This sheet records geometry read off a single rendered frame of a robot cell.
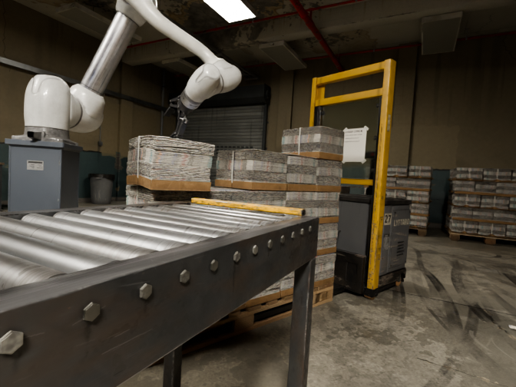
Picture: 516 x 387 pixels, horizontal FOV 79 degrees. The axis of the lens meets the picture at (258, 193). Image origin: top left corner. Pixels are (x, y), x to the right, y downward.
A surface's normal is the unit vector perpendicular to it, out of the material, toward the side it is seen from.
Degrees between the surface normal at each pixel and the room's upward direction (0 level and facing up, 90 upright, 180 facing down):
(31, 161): 90
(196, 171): 95
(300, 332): 90
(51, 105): 88
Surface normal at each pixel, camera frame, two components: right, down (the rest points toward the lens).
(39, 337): 0.88, 0.07
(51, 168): 0.18, 0.06
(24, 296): 0.06, -1.00
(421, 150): -0.47, 0.02
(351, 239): -0.76, -0.01
